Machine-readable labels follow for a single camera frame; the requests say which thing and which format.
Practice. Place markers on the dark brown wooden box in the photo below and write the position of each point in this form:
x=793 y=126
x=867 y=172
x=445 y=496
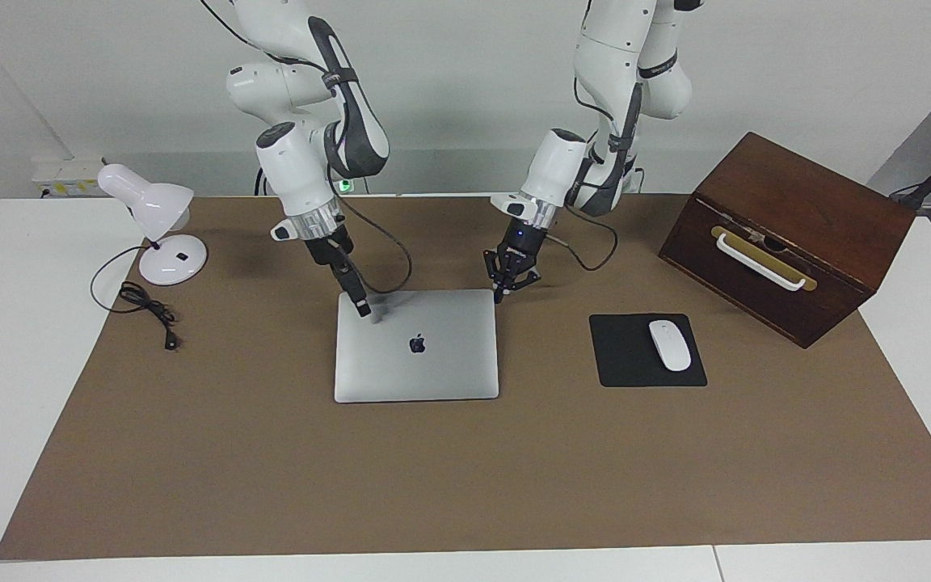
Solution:
x=805 y=194

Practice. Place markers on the brown table mat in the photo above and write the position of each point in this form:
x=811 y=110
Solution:
x=271 y=485

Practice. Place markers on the white wall power strip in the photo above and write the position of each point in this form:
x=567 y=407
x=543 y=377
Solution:
x=65 y=174

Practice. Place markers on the silver laptop computer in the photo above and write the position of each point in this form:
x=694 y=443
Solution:
x=433 y=380

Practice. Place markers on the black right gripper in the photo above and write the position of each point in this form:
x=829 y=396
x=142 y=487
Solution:
x=326 y=246

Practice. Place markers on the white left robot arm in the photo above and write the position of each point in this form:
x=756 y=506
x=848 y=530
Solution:
x=619 y=48

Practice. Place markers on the white desk lamp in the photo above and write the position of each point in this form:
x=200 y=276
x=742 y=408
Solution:
x=154 y=198

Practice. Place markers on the white computer mouse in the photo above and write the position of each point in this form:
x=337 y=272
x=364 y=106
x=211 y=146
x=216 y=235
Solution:
x=670 y=346

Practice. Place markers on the black mouse pad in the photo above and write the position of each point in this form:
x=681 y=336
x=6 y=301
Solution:
x=623 y=356

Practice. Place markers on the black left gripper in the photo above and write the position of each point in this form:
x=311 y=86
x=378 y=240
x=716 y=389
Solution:
x=520 y=241

